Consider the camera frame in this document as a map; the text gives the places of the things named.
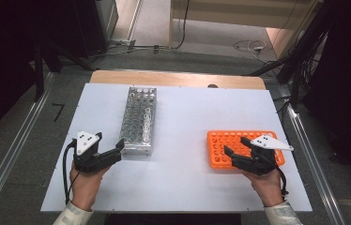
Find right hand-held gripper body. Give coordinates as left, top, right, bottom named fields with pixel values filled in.
left=239, top=134, right=295, bottom=177

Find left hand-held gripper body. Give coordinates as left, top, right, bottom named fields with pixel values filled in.
left=70, top=130, right=110, bottom=173

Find orange test tube rack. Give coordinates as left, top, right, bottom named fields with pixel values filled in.
left=206, top=129, right=286, bottom=171

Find metal test tube rack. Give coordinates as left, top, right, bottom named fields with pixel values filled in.
left=117, top=86, right=158, bottom=157

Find person's right hand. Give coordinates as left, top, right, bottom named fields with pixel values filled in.
left=241, top=169, right=286, bottom=208

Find person's left hand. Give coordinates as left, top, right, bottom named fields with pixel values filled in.
left=69, top=164, right=113, bottom=212

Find black tripod stand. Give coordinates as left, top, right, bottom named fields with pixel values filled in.
left=248, top=0, right=332, bottom=108

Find black metal stand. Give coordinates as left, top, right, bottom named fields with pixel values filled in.
left=33, top=39, right=97, bottom=103

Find dark curtain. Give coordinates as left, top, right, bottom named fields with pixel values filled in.
left=303, top=0, right=351, bottom=184
left=0, top=0, right=41, bottom=146

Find dark cabinet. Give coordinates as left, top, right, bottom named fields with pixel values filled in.
left=69, top=0, right=120, bottom=59

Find light wooden furniture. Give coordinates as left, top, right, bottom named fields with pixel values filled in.
left=168, top=0, right=325, bottom=59

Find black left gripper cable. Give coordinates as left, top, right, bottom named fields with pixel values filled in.
left=62, top=139, right=80, bottom=206

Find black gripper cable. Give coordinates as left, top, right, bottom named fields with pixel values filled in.
left=62, top=139, right=80, bottom=206
left=274, top=164, right=291, bottom=199

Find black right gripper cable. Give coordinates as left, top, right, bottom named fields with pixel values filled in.
left=274, top=164, right=291, bottom=199

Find aluminium floor rail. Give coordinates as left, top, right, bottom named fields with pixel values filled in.
left=278, top=83, right=346, bottom=225
left=0, top=72, right=55, bottom=225

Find white floor cable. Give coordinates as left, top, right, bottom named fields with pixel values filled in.
left=232, top=38, right=269, bottom=61

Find grey floor cables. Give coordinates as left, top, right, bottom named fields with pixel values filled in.
left=88, top=42, right=172, bottom=60

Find black hanging cable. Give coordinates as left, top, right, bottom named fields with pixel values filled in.
left=170, top=0, right=191, bottom=51

